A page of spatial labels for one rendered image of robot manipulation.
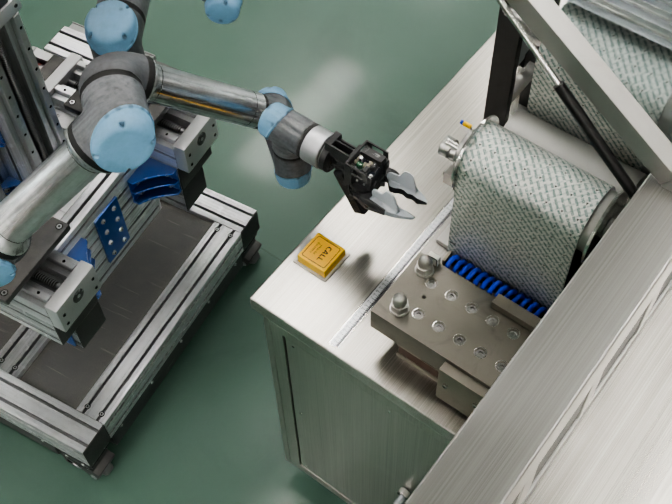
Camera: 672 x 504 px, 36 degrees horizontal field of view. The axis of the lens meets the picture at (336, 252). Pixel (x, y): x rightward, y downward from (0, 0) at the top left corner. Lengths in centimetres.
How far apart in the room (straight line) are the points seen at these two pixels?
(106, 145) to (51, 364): 114
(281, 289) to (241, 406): 93
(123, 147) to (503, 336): 75
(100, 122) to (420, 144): 76
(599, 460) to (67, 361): 181
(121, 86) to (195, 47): 189
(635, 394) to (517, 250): 52
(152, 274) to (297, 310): 98
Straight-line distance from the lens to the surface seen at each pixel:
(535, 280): 190
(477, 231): 189
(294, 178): 212
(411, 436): 210
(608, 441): 139
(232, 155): 345
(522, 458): 113
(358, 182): 197
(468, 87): 242
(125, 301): 295
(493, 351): 189
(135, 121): 186
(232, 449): 293
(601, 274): 125
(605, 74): 129
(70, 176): 196
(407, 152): 229
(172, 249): 301
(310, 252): 211
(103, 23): 241
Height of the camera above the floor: 269
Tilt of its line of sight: 57 degrees down
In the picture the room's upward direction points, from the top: 2 degrees counter-clockwise
